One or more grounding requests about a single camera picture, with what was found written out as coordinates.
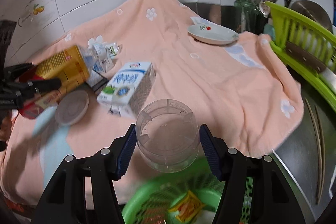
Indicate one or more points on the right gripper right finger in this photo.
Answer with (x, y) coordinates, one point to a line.
(273, 200)

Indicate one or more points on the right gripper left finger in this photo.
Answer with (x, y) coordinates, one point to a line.
(63, 200)

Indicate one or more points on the white plastic lid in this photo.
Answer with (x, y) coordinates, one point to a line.
(72, 108)

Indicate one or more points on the yellow snack wrapper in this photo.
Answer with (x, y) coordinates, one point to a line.
(187, 208)

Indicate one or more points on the clear plastic cup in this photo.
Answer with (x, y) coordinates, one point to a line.
(167, 135)

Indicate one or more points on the green perforated trash basket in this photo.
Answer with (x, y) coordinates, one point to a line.
(151, 203)

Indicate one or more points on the blue white milk carton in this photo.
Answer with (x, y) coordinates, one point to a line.
(127, 91)

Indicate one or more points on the peach floral towel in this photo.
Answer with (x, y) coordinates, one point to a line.
(243, 93)

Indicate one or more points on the cleaver knife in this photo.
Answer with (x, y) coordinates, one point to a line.
(324, 73)

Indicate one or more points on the green dish rack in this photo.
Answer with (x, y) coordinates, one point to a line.
(291, 26)

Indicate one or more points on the white ceramic dish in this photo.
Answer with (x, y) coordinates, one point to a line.
(213, 34)

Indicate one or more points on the utensil holder jar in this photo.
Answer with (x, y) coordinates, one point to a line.
(248, 17)

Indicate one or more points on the steel bowl in rack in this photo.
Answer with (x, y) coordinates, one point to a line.
(314, 12)

